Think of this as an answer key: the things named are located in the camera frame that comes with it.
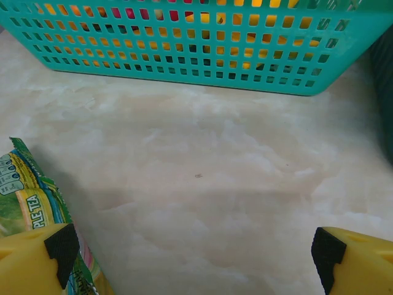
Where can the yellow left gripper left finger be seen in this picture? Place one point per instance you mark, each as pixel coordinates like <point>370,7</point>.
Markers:
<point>27,264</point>

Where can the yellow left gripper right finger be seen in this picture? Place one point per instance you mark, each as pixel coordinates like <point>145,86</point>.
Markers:
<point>362,267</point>

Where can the green candy bag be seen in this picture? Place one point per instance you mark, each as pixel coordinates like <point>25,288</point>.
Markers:
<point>30,196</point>

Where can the dark teal plastic container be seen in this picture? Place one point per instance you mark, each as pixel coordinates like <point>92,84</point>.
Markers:
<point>385,92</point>

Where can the teal plastic mesh basket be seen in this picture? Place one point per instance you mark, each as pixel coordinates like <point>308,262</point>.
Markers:
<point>196,78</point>

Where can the orange carrot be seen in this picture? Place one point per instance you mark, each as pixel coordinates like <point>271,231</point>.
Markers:
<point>89,10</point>

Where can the yellow banana bunch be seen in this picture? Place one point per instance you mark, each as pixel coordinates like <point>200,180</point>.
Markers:
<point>271,20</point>

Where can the pink dragon fruit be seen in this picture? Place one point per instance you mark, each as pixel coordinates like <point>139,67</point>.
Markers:
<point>116,13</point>

